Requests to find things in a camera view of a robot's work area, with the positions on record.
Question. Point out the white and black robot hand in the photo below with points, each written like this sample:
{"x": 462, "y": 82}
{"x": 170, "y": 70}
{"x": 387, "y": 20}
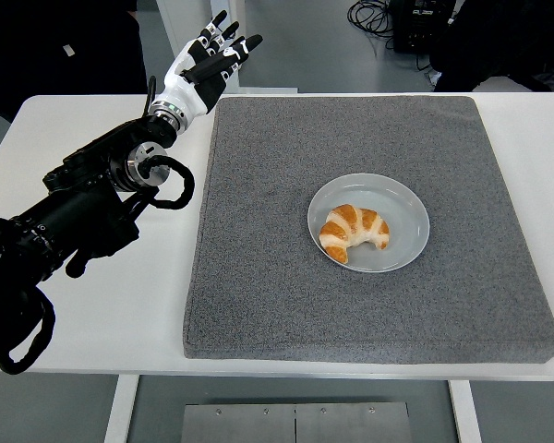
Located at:
{"x": 184, "y": 87}

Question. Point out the golden brown croissant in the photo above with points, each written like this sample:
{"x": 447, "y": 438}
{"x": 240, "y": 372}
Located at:
{"x": 351, "y": 226}

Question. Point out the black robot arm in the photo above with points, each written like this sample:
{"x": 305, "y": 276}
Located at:
{"x": 74, "y": 217}

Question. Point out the round grey plate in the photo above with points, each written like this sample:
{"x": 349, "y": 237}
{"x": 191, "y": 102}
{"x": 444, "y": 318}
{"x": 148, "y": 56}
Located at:
{"x": 408, "y": 217}

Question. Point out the grey metal plate with screws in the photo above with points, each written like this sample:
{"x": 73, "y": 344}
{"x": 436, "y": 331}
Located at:
{"x": 295, "y": 424}

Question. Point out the person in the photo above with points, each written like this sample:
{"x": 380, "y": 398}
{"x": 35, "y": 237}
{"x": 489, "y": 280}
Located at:
{"x": 489, "y": 46}
{"x": 74, "y": 74}

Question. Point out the black electronics box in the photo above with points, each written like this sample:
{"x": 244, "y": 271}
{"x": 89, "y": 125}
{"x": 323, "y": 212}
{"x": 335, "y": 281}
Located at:
{"x": 420, "y": 27}

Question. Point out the grey fabric mat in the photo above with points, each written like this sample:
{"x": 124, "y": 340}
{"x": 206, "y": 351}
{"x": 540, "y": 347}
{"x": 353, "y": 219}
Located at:
{"x": 351, "y": 314}

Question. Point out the white table leg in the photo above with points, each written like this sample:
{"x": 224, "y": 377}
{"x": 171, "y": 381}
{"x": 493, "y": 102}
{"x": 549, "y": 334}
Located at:
{"x": 120, "y": 410}
{"x": 466, "y": 415}

